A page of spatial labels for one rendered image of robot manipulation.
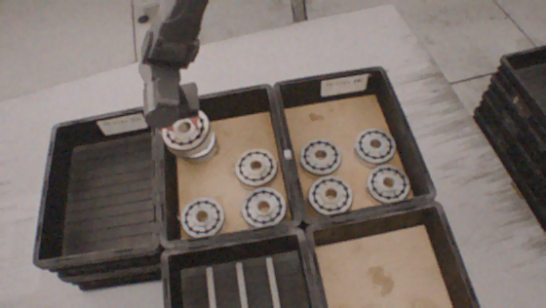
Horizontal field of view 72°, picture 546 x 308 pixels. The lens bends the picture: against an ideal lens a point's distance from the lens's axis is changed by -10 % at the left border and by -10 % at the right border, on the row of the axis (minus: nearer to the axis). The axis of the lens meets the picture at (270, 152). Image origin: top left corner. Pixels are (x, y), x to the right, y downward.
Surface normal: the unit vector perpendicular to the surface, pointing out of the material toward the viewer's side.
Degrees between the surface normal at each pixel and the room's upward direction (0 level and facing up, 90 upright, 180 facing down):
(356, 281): 0
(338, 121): 0
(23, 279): 0
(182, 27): 95
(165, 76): 31
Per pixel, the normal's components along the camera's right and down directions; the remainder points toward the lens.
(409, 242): -0.07, -0.54
